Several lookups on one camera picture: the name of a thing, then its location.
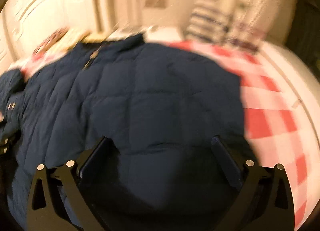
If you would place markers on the brass wall socket plate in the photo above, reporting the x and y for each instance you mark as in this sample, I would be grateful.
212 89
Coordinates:
157 4

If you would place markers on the colourful patterned pillow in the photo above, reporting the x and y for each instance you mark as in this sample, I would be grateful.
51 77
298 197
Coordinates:
50 41

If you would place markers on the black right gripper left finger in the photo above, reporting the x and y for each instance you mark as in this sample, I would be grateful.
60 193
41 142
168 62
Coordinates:
45 207

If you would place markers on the red white checkered bed cover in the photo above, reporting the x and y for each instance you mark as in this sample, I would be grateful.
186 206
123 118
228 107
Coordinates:
275 127

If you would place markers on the white bedside table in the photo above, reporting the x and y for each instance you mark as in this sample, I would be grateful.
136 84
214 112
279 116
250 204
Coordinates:
150 33

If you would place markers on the navy blue quilted jacket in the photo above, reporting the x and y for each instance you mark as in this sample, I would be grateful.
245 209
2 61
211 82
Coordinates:
160 106

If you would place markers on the striped ship print curtain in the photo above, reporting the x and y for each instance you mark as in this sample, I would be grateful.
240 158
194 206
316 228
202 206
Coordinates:
241 24

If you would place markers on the cream wooden headboard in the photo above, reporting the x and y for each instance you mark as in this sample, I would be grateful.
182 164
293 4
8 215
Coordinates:
26 23

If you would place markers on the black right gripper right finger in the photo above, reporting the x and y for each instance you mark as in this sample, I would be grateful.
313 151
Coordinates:
264 199

